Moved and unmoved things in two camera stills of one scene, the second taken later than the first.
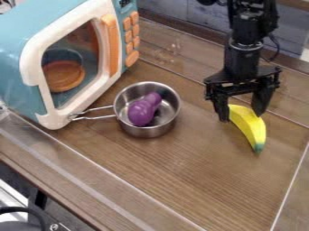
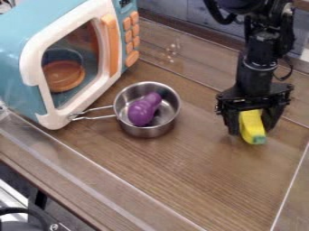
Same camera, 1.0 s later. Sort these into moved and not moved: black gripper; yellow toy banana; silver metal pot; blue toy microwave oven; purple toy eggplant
Moved: black gripper; yellow toy banana
Not moved: blue toy microwave oven; silver metal pot; purple toy eggplant
